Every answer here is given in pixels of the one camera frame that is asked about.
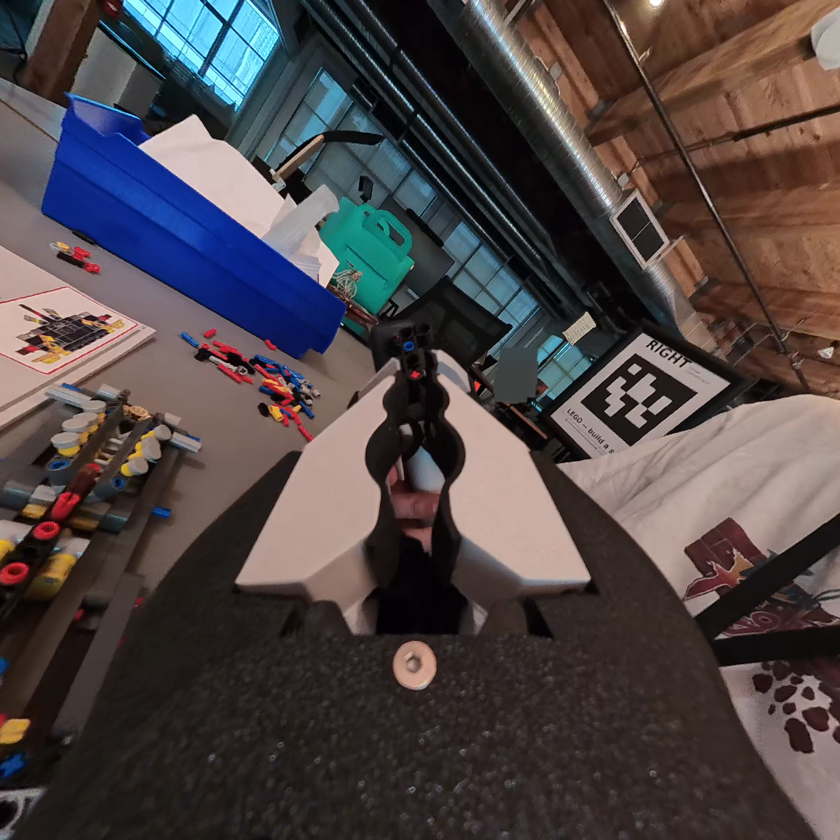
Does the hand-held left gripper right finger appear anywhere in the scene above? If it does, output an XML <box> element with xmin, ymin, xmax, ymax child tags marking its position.
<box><xmin>423</xmin><ymin>348</ymin><xmax>592</xmax><ymax>636</ymax></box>

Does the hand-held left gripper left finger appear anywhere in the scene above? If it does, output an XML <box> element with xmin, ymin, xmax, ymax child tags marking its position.
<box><xmin>235</xmin><ymin>357</ymin><xmax>411</xmax><ymax>636</ymax></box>

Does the black lego connector piece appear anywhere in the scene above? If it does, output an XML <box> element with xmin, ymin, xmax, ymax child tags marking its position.
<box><xmin>369</xmin><ymin>320</ymin><xmax>437</xmax><ymax>395</ymax></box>

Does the partly built lego chassis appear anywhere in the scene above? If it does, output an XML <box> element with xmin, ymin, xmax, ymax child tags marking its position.
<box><xmin>0</xmin><ymin>384</ymin><xmax>204</xmax><ymax>795</ymax></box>

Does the pile of lego pins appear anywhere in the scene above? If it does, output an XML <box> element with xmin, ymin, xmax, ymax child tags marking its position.
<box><xmin>180</xmin><ymin>326</ymin><xmax>322</xmax><ymax>442</ymax></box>

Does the small red yellow lego cluster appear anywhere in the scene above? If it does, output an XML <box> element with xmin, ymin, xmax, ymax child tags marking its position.
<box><xmin>49</xmin><ymin>239</ymin><xmax>102</xmax><ymax>275</ymax></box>

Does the lego instruction booklet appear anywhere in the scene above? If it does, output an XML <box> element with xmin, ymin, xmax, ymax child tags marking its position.
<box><xmin>0</xmin><ymin>246</ymin><xmax>158</xmax><ymax>431</ymax></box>

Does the person's right hand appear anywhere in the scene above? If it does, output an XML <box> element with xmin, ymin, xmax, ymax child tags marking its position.
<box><xmin>386</xmin><ymin>459</ymin><xmax>442</xmax><ymax>534</ymax></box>

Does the black mesh chair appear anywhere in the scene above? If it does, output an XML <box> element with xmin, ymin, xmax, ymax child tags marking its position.
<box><xmin>387</xmin><ymin>276</ymin><xmax>514</xmax><ymax>368</ymax></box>

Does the framed marker sign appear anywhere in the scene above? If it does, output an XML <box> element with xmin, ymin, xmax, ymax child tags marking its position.
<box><xmin>541</xmin><ymin>325</ymin><xmax>756</xmax><ymax>460</ymax></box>

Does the teal tote bag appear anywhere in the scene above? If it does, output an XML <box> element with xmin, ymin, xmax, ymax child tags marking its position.
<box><xmin>318</xmin><ymin>200</ymin><xmax>416</xmax><ymax>324</ymax></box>

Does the blue plastic bin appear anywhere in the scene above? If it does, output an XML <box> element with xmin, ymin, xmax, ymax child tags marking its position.
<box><xmin>41</xmin><ymin>92</ymin><xmax>347</xmax><ymax>361</ymax></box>

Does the black strap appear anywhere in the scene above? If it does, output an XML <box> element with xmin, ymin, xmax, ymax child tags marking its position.
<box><xmin>694</xmin><ymin>530</ymin><xmax>840</xmax><ymax>667</ymax></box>

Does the silver ventilation duct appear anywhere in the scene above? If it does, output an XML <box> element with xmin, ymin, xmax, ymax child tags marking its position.
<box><xmin>453</xmin><ymin>0</ymin><xmax>700</xmax><ymax>329</ymax></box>

